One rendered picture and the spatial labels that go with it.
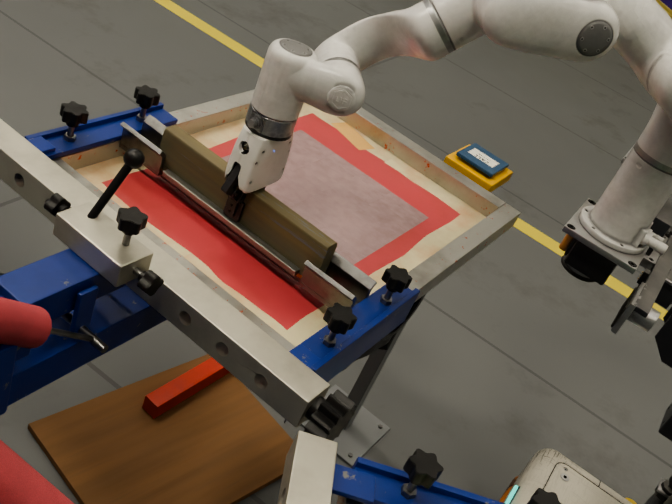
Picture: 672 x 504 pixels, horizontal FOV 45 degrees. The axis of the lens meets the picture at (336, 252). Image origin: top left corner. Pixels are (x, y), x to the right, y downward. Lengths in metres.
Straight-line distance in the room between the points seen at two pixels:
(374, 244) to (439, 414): 1.29
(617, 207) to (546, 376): 1.72
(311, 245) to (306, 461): 0.41
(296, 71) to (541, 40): 0.34
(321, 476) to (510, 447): 1.84
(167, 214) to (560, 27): 0.68
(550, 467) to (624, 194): 1.08
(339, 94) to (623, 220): 0.55
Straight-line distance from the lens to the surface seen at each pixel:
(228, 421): 2.36
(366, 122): 1.84
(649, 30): 1.29
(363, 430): 2.51
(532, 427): 2.88
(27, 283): 1.07
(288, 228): 1.28
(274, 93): 1.21
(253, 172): 1.26
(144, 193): 1.41
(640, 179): 1.44
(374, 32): 1.28
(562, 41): 1.17
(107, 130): 1.47
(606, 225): 1.48
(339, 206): 1.56
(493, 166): 1.94
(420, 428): 2.63
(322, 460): 0.97
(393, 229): 1.56
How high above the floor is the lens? 1.75
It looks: 34 degrees down
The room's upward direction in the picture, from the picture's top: 24 degrees clockwise
